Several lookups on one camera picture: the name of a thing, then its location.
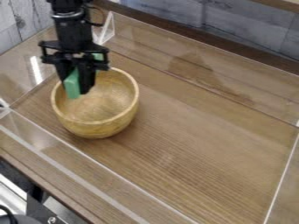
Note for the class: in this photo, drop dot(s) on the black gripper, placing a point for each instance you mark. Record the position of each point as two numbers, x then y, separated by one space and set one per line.
73 49

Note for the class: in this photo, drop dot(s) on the green rectangular block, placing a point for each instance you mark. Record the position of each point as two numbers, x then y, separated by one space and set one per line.
72 82

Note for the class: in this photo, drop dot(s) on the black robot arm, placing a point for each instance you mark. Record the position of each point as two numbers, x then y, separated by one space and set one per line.
64 6

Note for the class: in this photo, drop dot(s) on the wooden bowl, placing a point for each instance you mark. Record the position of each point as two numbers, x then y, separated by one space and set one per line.
103 112

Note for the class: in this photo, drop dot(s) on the clear acrylic corner bracket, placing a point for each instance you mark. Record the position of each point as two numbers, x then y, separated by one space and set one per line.
104 33

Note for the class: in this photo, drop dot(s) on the clear acrylic tray wall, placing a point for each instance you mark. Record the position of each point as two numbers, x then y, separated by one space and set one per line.
96 193

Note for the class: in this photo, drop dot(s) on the black table clamp mount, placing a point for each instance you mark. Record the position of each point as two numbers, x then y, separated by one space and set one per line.
24 209

